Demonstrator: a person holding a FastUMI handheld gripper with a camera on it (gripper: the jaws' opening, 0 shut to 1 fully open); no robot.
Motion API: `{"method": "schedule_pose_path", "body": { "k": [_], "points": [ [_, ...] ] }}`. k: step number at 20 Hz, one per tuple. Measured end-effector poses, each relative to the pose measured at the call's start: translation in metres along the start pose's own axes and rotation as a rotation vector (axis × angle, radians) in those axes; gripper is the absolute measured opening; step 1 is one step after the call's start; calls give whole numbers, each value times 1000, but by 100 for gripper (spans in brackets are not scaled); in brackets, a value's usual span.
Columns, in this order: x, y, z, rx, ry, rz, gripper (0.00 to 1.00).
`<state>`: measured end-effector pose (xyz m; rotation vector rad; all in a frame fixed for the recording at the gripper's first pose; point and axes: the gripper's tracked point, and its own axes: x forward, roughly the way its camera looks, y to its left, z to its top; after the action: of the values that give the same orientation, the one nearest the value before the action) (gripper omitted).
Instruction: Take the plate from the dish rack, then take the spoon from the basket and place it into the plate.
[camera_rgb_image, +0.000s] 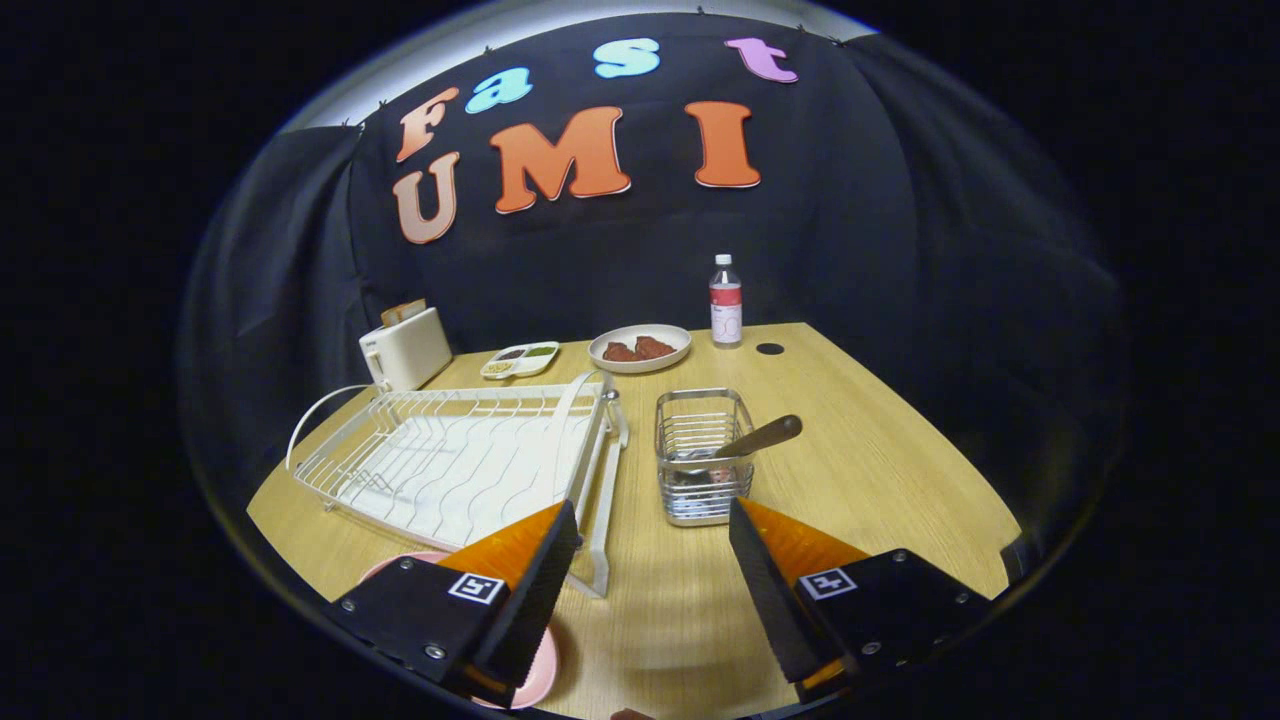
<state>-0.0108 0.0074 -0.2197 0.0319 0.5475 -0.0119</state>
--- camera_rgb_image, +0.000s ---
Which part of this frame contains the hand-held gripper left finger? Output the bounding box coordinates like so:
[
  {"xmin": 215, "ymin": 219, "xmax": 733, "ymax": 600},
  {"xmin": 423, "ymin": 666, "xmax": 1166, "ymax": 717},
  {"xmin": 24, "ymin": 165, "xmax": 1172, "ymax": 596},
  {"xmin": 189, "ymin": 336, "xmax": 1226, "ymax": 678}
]
[{"xmin": 325, "ymin": 500, "xmax": 583, "ymax": 709}]

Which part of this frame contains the clear bottle with red label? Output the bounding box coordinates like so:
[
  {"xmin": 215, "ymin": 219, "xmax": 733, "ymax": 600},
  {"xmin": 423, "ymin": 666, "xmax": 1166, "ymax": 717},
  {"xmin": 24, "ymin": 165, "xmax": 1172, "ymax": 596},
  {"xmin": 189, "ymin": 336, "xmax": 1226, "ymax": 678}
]
[{"xmin": 709, "ymin": 254, "xmax": 744, "ymax": 349}]

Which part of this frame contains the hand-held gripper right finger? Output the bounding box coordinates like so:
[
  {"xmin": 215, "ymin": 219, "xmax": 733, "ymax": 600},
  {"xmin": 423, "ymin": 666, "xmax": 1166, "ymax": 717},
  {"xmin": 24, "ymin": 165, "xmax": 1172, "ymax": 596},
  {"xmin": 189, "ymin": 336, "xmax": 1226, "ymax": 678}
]
[{"xmin": 728, "ymin": 497, "xmax": 996, "ymax": 701}]

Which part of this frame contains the white toaster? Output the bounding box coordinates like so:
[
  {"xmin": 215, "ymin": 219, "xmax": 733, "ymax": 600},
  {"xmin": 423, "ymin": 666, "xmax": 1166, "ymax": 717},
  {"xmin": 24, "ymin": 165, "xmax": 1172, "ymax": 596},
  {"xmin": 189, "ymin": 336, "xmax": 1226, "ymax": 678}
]
[{"xmin": 359, "ymin": 306, "xmax": 454, "ymax": 393}]

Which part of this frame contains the spoon with brown handle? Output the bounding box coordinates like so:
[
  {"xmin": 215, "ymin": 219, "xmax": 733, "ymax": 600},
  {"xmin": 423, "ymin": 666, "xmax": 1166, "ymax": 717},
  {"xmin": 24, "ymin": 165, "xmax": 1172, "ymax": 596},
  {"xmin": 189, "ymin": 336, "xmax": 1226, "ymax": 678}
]
[{"xmin": 672, "ymin": 415, "xmax": 804, "ymax": 491}]

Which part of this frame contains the pink plate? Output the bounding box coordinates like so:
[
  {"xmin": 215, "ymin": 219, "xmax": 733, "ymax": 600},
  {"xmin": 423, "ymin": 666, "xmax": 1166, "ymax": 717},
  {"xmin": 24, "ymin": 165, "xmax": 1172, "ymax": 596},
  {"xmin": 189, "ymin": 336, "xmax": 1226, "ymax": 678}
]
[{"xmin": 358, "ymin": 550, "xmax": 561, "ymax": 711}]

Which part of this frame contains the white divided dish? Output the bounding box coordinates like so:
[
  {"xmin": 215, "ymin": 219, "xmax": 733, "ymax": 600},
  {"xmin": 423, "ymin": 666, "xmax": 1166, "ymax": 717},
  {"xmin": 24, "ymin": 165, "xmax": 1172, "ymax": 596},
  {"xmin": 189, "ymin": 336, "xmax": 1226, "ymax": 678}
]
[{"xmin": 480, "ymin": 342, "xmax": 561, "ymax": 381}]

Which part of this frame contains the cream plate with meat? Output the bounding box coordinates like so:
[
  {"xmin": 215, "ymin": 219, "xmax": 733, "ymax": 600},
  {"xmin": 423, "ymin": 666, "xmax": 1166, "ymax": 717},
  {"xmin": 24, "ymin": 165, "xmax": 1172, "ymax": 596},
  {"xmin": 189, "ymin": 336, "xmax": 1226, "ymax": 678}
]
[{"xmin": 588, "ymin": 324, "xmax": 693, "ymax": 375}]

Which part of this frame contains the metal wire basket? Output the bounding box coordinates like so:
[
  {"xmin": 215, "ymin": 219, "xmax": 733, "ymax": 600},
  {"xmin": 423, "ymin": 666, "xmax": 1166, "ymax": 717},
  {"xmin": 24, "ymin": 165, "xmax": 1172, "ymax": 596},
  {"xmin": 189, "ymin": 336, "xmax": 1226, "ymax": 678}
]
[{"xmin": 655, "ymin": 388, "xmax": 756, "ymax": 528}]

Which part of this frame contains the white wire dish rack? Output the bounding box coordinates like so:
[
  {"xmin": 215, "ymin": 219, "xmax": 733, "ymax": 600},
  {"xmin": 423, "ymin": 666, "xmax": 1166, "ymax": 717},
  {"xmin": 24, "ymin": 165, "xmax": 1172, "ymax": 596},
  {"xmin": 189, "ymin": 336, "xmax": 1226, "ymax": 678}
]
[{"xmin": 286, "ymin": 370, "xmax": 631, "ymax": 599}]

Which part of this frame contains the black backdrop cloth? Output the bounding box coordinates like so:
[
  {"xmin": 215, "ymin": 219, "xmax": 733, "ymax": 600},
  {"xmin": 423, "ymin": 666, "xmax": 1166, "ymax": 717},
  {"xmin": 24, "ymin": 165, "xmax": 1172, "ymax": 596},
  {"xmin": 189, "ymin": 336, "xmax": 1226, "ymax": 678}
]
[{"xmin": 178, "ymin": 12, "xmax": 1131, "ymax": 601}]

